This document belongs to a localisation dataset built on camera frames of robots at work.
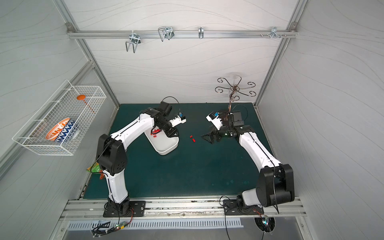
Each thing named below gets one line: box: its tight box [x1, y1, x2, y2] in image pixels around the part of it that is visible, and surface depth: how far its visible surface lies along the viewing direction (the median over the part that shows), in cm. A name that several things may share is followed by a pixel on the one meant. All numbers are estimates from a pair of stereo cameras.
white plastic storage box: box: [144, 129, 180, 156], surface depth 95 cm
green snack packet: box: [86, 162, 102, 173], surface depth 84 cm
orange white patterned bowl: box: [45, 117, 71, 141], surface depth 65 cm
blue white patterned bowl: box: [55, 118, 78, 142], surface depth 60 cm
